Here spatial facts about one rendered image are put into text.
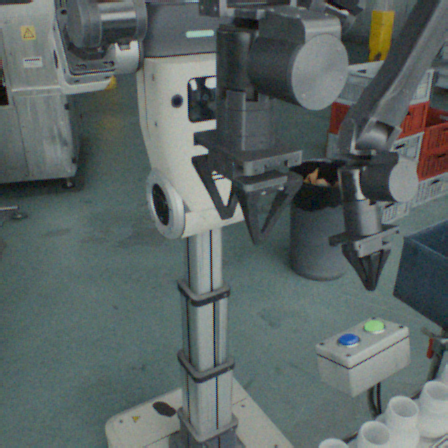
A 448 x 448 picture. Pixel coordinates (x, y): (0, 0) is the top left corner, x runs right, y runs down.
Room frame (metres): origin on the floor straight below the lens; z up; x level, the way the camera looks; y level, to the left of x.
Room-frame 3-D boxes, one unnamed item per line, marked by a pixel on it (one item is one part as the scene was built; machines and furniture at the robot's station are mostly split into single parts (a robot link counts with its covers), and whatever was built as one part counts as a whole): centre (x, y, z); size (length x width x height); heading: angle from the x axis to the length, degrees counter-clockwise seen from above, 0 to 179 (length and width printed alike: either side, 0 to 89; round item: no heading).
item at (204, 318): (0.98, 0.05, 0.74); 0.11 x 0.11 x 0.40; 31
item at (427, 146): (3.65, -1.63, 0.55); 0.61 x 0.41 x 0.22; 124
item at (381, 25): (10.51, -3.34, 0.55); 0.40 x 0.40 x 1.10; 32
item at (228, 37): (0.44, -0.02, 1.57); 0.07 x 0.06 x 0.07; 32
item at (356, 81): (3.20, -1.08, 1.00); 0.61 x 0.41 x 0.22; 129
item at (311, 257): (2.50, -0.59, 0.32); 0.45 x 0.45 x 0.64
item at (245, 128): (0.44, -0.02, 1.51); 0.10 x 0.07 x 0.07; 32
